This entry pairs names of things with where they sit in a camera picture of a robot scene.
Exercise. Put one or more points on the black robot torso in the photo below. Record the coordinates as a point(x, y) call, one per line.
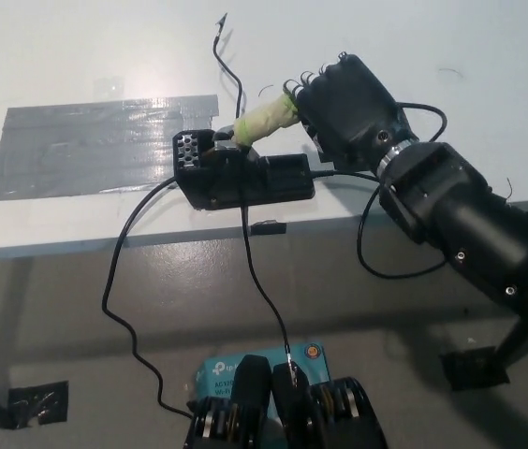
point(292, 416)

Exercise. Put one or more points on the small black tape strip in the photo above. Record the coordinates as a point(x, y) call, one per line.
point(268, 227)

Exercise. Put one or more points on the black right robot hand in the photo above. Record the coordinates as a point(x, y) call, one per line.
point(353, 112)

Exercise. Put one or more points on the teal router box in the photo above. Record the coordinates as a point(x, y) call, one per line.
point(219, 369)

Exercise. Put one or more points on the black floor tape patch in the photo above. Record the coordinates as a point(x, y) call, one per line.
point(472, 372)
point(39, 404)

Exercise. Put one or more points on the grey duct tape patch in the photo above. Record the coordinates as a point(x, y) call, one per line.
point(86, 145)

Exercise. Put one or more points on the black soldering iron base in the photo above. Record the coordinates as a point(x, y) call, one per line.
point(240, 184)

